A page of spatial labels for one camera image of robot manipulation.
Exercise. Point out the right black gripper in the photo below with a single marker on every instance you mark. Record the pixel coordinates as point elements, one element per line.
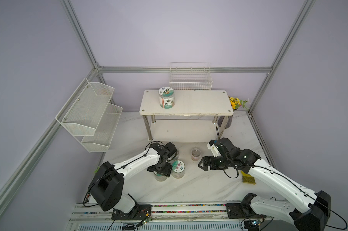
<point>211,159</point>

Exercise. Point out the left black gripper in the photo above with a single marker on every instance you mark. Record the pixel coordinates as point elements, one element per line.
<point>167,171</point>

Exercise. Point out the sunflower lid seed container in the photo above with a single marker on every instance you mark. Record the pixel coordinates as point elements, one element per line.
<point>159,177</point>

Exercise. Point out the strawberry lid seed container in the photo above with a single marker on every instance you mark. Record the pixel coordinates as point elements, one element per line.
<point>166,97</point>

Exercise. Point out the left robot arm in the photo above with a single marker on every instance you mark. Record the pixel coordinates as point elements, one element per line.
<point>107,186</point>

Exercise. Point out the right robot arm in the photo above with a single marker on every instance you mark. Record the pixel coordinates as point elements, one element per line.
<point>306,209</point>

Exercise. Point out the pink flower lid seed container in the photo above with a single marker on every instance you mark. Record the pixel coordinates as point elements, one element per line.
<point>178,169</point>

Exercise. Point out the white two-tier shelf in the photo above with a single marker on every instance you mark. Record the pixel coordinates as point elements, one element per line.
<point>192,119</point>

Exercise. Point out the small red-based clear cup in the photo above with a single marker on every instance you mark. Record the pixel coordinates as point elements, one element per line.
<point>196,154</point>

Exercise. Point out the black yellow work glove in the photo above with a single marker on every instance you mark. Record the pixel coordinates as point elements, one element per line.
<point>248,179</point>

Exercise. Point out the yellow sunflower plant pot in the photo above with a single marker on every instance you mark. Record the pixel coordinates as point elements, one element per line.
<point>236,104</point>

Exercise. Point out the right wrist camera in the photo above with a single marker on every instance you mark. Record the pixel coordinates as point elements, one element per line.
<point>220,145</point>

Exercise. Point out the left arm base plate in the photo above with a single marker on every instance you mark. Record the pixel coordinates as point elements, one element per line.
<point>138,213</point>

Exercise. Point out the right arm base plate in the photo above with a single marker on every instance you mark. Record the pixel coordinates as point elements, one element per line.
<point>238,211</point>

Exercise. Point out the white wire basket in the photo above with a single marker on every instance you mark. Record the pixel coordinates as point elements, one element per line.
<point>190,76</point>

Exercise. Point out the white mesh wall rack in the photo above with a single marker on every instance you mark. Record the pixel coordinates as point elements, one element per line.
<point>90,117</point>

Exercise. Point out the aluminium front rail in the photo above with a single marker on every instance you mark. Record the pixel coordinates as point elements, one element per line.
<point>211,216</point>

